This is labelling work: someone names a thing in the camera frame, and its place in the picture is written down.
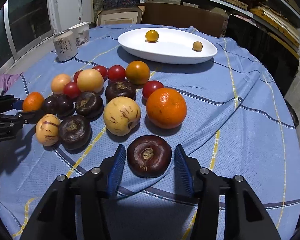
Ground orange tomato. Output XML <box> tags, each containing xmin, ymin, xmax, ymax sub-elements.
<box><xmin>126</xmin><ymin>61</ymin><xmax>150</xmax><ymax>85</ymax></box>

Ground blue checked tablecloth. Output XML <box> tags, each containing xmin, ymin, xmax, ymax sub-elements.
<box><xmin>0</xmin><ymin>24</ymin><xmax>300</xmax><ymax>239</ymax></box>

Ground brown cardboard board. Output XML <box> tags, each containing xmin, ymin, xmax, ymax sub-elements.
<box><xmin>142</xmin><ymin>3</ymin><xmax>228</xmax><ymax>37</ymax></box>

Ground red cherry tomato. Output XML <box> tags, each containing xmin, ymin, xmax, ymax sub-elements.
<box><xmin>74</xmin><ymin>70</ymin><xmax>82</xmax><ymax>82</ymax></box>
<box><xmin>142</xmin><ymin>81</ymin><xmax>164</xmax><ymax>100</ymax></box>
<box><xmin>63</xmin><ymin>82</ymin><xmax>81</xmax><ymax>99</ymax></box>
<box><xmin>108</xmin><ymin>64</ymin><xmax>126</xmax><ymax>82</ymax></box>
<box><xmin>93</xmin><ymin>65</ymin><xmax>108</xmax><ymax>81</ymax></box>

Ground white beverage can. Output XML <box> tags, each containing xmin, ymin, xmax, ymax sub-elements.
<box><xmin>53</xmin><ymin>29</ymin><xmax>78</xmax><ymax>62</ymax></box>

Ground dark purple plum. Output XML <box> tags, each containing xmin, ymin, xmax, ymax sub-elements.
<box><xmin>42</xmin><ymin>95</ymin><xmax>58</xmax><ymax>115</ymax></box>
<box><xmin>56</xmin><ymin>94</ymin><xmax>75</xmax><ymax>119</ymax></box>

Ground small yellow tomato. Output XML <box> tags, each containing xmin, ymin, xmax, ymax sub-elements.
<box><xmin>145</xmin><ymin>30</ymin><xmax>159</xmax><ymax>42</ymax></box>

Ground pale orange round fruit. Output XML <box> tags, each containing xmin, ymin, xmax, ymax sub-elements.
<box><xmin>51</xmin><ymin>73</ymin><xmax>71</xmax><ymax>95</ymax></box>

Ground pink cloth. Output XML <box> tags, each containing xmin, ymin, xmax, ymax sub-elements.
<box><xmin>0</xmin><ymin>74</ymin><xmax>22</xmax><ymax>96</ymax></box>

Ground pale yellow round fruit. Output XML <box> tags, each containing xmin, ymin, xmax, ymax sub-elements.
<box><xmin>77</xmin><ymin>69</ymin><xmax>104</xmax><ymax>93</ymax></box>

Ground small tan round fruit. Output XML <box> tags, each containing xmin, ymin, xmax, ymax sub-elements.
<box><xmin>193</xmin><ymin>41</ymin><xmax>203</xmax><ymax>51</ymax></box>

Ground white oval plate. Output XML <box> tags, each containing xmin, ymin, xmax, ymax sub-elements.
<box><xmin>117</xmin><ymin>27</ymin><xmax>218</xmax><ymax>64</ymax></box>

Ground dark water chestnut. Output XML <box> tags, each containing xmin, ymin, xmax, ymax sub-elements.
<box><xmin>126</xmin><ymin>135</ymin><xmax>172</xmax><ymax>178</ymax></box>
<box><xmin>106</xmin><ymin>81</ymin><xmax>136</xmax><ymax>102</ymax></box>
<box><xmin>58</xmin><ymin>115</ymin><xmax>92</xmax><ymax>151</ymax></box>
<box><xmin>75</xmin><ymin>91</ymin><xmax>104</xmax><ymax>119</ymax></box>

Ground white paper cup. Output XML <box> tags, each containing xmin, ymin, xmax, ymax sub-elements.
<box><xmin>70</xmin><ymin>21</ymin><xmax>90</xmax><ymax>48</ymax></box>

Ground yellow striped pepino melon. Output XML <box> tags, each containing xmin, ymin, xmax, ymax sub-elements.
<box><xmin>36</xmin><ymin>114</ymin><xmax>61</xmax><ymax>146</ymax></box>

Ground small orange mandarin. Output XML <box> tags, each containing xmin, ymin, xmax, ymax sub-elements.
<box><xmin>146</xmin><ymin>88</ymin><xmax>187</xmax><ymax>129</ymax></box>

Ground black chair back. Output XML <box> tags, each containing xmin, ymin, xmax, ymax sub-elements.
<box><xmin>225</xmin><ymin>15</ymin><xmax>299</xmax><ymax>96</ymax></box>

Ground large orange mandarin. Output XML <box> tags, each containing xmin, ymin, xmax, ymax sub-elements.
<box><xmin>23</xmin><ymin>92</ymin><xmax>45</xmax><ymax>112</ymax></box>

